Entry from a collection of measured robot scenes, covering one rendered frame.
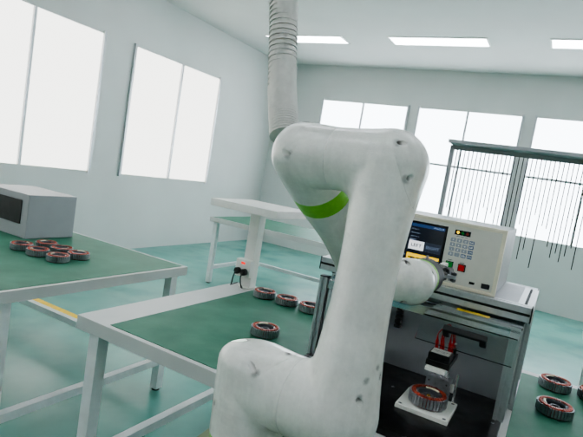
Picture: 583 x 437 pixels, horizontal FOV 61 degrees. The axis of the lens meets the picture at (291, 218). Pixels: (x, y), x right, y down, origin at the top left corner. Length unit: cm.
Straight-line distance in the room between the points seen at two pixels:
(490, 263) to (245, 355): 96
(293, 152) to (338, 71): 808
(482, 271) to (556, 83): 659
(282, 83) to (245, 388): 208
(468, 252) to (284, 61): 159
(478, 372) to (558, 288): 617
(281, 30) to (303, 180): 204
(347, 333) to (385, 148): 29
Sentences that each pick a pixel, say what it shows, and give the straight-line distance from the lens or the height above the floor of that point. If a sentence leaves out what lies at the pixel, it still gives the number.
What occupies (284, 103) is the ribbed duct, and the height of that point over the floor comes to 173.
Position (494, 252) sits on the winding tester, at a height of 125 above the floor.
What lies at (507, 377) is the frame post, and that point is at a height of 90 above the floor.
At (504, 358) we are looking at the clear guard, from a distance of 137.
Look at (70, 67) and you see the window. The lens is 617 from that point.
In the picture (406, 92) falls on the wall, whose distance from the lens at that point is 840.
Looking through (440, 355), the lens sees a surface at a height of 92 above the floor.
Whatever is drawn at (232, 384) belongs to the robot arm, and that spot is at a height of 103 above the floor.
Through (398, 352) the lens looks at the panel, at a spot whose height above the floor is 82.
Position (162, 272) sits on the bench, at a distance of 278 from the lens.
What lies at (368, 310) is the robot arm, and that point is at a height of 120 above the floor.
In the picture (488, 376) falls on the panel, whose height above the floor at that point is 84.
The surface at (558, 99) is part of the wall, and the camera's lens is 803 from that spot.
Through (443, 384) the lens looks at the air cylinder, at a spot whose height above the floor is 81.
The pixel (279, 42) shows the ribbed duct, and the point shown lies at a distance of 283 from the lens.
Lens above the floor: 139
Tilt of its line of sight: 5 degrees down
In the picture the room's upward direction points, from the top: 9 degrees clockwise
